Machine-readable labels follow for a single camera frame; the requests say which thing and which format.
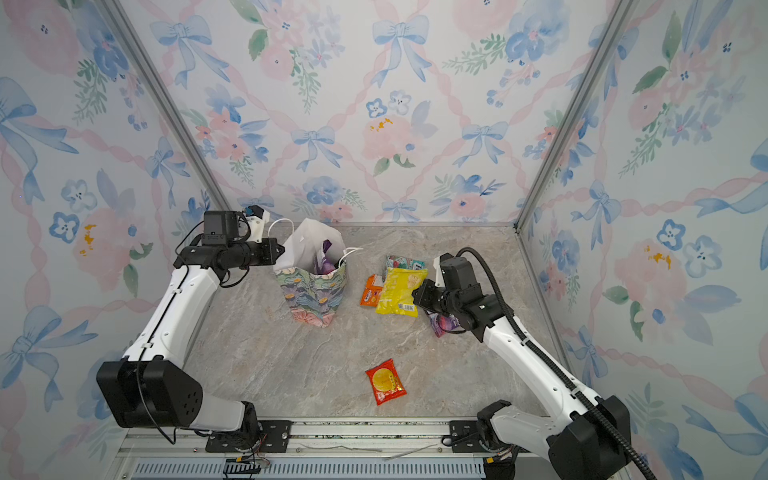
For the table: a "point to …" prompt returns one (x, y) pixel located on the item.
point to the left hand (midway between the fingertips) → (283, 245)
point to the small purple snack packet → (442, 323)
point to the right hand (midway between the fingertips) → (410, 291)
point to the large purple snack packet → (325, 265)
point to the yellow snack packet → (396, 291)
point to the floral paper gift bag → (312, 298)
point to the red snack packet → (385, 382)
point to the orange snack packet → (372, 290)
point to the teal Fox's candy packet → (399, 262)
